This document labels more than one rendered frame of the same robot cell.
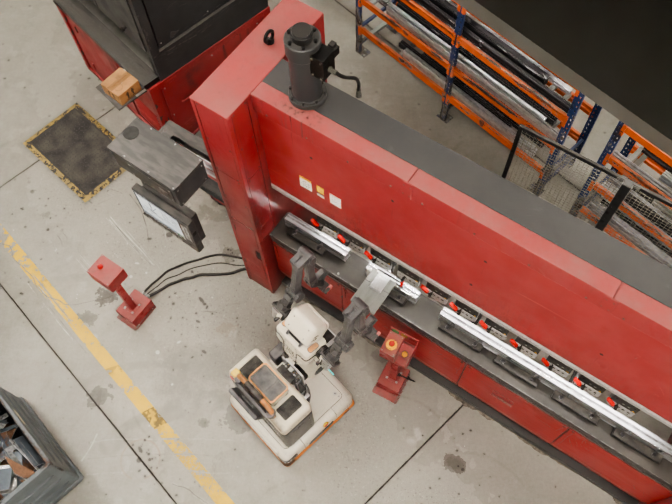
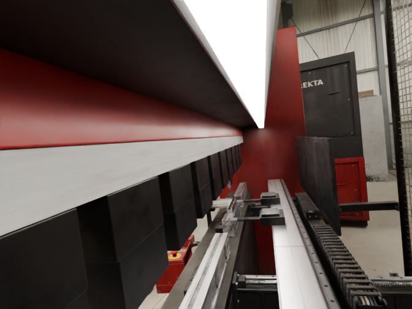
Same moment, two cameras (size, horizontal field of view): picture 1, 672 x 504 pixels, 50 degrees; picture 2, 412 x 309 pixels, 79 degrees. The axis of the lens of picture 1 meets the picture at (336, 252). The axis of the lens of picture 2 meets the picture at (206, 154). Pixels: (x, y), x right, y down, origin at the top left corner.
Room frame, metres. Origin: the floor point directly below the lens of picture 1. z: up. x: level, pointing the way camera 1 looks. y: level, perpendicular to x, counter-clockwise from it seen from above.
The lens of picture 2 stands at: (1.15, -1.65, 1.39)
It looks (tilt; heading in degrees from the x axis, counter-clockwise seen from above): 3 degrees down; 66
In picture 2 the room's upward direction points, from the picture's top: 7 degrees counter-clockwise
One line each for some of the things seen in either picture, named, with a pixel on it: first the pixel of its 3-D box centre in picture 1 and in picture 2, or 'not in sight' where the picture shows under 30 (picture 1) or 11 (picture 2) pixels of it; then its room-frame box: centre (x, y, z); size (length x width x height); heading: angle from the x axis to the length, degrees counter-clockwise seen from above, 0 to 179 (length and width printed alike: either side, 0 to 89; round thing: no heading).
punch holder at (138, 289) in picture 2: (560, 361); (120, 237); (1.17, -1.24, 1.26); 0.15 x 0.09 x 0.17; 52
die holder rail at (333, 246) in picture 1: (317, 236); (241, 193); (2.23, 0.12, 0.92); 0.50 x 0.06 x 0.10; 52
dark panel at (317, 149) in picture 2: not in sight; (311, 170); (2.44, -0.44, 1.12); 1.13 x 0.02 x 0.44; 52
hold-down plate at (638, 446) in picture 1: (636, 445); not in sight; (0.75, -1.71, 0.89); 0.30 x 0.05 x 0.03; 52
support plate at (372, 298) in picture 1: (373, 291); (209, 203); (1.78, -0.22, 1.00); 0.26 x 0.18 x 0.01; 142
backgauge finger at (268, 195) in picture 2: not in sight; (257, 198); (2.01, -0.41, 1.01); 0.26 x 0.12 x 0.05; 142
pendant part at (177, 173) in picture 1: (171, 191); not in sight; (2.28, 0.97, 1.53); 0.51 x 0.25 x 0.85; 51
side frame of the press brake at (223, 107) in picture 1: (279, 170); (260, 159); (2.63, 0.35, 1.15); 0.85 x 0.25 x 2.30; 142
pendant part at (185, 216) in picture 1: (172, 214); not in sight; (2.18, 0.99, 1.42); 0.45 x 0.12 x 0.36; 51
